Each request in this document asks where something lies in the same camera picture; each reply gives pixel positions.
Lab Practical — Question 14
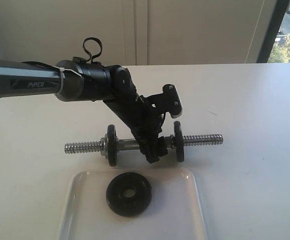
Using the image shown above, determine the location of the black window frame post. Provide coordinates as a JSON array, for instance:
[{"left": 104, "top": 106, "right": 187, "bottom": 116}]
[{"left": 256, "top": 0, "right": 290, "bottom": 64}]

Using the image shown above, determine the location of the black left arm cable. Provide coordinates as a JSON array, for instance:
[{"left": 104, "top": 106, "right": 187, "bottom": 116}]
[{"left": 81, "top": 37, "right": 103, "bottom": 65}]

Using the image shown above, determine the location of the white rectangular tray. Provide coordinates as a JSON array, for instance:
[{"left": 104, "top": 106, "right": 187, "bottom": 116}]
[{"left": 58, "top": 168, "right": 208, "bottom": 240}]

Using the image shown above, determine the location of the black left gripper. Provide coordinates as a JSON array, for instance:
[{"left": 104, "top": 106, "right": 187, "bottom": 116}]
[{"left": 102, "top": 94, "right": 167, "bottom": 164}]

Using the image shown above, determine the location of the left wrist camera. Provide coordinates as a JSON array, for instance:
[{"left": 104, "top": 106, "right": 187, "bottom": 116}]
[{"left": 145, "top": 84, "right": 183, "bottom": 119}]

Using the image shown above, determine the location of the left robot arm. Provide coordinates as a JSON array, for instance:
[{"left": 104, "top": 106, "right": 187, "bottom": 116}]
[{"left": 0, "top": 59, "right": 168, "bottom": 163}]

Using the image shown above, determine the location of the black weight plate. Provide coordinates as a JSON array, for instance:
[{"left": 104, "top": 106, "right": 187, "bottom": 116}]
[
  {"left": 173, "top": 121, "right": 185, "bottom": 163},
  {"left": 107, "top": 124, "right": 119, "bottom": 167},
  {"left": 105, "top": 172, "right": 152, "bottom": 217}
]

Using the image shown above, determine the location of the white zip tie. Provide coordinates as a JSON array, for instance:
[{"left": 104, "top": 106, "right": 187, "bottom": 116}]
[{"left": 53, "top": 65, "right": 82, "bottom": 94}]

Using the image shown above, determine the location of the chrome dumbbell bar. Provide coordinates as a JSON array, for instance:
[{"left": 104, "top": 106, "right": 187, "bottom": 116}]
[{"left": 64, "top": 133, "right": 224, "bottom": 154}]

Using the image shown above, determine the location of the chrome spinlock collar nut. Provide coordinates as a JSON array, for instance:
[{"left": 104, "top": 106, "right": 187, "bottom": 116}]
[{"left": 100, "top": 134, "right": 108, "bottom": 159}]

